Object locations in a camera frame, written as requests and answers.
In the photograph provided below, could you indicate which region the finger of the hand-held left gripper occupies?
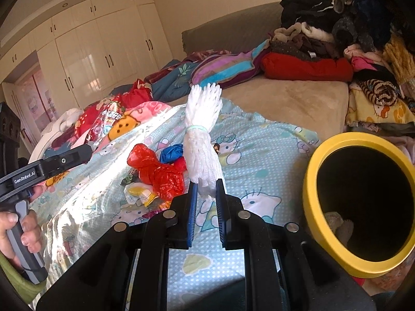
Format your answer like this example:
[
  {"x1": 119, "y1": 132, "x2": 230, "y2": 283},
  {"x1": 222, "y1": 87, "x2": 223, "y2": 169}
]
[{"x1": 40, "y1": 144, "x2": 94, "y2": 178}]

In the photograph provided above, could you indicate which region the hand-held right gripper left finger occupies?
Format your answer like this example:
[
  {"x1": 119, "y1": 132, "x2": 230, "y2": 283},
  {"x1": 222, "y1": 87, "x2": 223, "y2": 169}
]
[{"x1": 36, "y1": 182, "x2": 199, "y2": 311}]

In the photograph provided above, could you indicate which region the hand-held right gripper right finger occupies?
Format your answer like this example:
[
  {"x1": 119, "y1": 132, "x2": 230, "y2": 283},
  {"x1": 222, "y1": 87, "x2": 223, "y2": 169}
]
[{"x1": 215, "y1": 179, "x2": 377, "y2": 311}]

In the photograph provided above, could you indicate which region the colourful snack wrapper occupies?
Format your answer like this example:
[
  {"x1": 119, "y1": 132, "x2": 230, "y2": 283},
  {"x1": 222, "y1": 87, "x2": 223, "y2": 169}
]
[{"x1": 143, "y1": 200, "x2": 172, "y2": 222}]

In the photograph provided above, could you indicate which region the blue rubber glove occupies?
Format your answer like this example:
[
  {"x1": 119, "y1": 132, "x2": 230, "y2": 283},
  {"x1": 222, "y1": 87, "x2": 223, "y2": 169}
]
[{"x1": 158, "y1": 143, "x2": 186, "y2": 165}]

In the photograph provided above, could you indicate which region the yellow-rimmed black bin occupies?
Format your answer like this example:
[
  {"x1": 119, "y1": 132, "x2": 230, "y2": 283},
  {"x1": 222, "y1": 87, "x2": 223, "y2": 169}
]
[{"x1": 302, "y1": 132, "x2": 415, "y2": 279}]

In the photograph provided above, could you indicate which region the person's left forearm green sleeve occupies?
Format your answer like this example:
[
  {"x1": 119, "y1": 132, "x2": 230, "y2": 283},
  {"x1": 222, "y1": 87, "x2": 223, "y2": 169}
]
[{"x1": 0, "y1": 252, "x2": 46, "y2": 302}]

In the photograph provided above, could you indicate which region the white garment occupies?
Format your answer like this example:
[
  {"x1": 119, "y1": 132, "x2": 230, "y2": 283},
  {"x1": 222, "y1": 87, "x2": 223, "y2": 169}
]
[{"x1": 40, "y1": 108, "x2": 85, "y2": 147}]

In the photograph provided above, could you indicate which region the large shiny red snack bag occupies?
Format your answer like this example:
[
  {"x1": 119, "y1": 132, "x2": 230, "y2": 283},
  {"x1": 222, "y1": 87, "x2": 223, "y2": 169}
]
[{"x1": 75, "y1": 100, "x2": 131, "y2": 150}]

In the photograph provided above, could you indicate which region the red plastic bag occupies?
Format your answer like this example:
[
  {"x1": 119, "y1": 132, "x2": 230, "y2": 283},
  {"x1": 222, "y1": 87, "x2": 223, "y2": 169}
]
[{"x1": 127, "y1": 143, "x2": 186, "y2": 201}]

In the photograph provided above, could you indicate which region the white and yellow wrapper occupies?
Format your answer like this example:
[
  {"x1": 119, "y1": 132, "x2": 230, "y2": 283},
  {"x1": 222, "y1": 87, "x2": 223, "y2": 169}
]
[{"x1": 124, "y1": 183, "x2": 160, "y2": 207}]

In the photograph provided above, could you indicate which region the pink cartoon print door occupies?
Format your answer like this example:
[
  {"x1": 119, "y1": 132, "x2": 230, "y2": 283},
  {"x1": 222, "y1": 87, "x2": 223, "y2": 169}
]
[{"x1": 15, "y1": 67, "x2": 59, "y2": 138}]

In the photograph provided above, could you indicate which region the light blue cat print blanket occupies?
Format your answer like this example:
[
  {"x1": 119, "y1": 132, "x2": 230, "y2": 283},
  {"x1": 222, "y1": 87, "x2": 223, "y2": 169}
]
[{"x1": 31, "y1": 99, "x2": 322, "y2": 311}]

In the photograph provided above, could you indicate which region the pink cartoon blanket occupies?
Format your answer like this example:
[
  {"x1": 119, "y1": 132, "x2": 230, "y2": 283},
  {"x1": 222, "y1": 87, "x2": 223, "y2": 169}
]
[{"x1": 106, "y1": 100, "x2": 173, "y2": 144}]

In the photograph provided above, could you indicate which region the crumpled red garment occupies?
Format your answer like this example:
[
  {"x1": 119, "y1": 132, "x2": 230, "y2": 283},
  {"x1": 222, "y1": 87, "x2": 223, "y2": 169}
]
[{"x1": 121, "y1": 79, "x2": 154, "y2": 108}]

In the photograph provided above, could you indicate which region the white wardrobe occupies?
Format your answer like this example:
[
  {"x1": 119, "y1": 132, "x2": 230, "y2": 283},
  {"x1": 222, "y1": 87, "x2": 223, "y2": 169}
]
[{"x1": 0, "y1": 0, "x2": 170, "y2": 119}]

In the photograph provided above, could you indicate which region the beige crumpled foam net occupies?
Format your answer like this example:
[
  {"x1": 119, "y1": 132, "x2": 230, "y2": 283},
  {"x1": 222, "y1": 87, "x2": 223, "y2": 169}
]
[{"x1": 324, "y1": 211, "x2": 355, "y2": 249}]

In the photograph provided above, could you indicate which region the blue floral quilt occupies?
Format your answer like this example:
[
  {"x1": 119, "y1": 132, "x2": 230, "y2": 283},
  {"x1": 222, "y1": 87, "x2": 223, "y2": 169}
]
[{"x1": 144, "y1": 60, "x2": 202, "y2": 102}]

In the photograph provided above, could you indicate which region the beige bed sheet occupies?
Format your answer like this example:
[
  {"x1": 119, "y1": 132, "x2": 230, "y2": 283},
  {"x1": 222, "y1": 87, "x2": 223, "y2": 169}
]
[{"x1": 223, "y1": 74, "x2": 350, "y2": 145}]

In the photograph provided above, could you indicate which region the colourful striped towel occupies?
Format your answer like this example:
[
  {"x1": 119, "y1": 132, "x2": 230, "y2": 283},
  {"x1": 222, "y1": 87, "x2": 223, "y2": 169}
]
[{"x1": 189, "y1": 39, "x2": 272, "y2": 90}]

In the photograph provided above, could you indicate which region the red folded cloth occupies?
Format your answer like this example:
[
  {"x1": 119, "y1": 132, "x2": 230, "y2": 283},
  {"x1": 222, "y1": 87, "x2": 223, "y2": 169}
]
[{"x1": 261, "y1": 52, "x2": 354, "y2": 82}]

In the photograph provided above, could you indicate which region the yellow cartoon print blanket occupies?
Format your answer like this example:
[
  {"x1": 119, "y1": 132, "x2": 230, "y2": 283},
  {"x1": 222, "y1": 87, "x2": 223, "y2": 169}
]
[{"x1": 345, "y1": 82, "x2": 415, "y2": 128}]

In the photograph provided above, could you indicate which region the grey-brown bed headboard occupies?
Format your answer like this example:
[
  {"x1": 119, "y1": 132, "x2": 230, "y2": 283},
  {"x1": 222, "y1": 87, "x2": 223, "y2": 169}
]
[{"x1": 181, "y1": 1, "x2": 283, "y2": 56}]

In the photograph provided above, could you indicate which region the brown striped knit garment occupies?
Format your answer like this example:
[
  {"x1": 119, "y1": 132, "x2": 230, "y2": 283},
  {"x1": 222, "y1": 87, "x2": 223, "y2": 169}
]
[{"x1": 356, "y1": 77, "x2": 402, "y2": 106}]

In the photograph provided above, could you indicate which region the pink fleece garment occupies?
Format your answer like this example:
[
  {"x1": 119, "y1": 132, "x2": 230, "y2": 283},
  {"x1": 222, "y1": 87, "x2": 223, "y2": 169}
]
[{"x1": 343, "y1": 47, "x2": 387, "y2": 72}]

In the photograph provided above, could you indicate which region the mustard fluffy garment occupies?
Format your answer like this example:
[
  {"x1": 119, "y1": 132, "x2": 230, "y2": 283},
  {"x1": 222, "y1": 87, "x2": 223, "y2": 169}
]
[{"x1": 383, "y1": 35, "x2": 415, "y2": 85}]

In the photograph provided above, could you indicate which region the pile of dark clothes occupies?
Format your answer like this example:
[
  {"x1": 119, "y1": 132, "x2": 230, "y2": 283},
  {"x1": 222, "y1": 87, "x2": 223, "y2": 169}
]
[{"x1": 270, "y1": 0, "x2": 415, "y2": 59}]

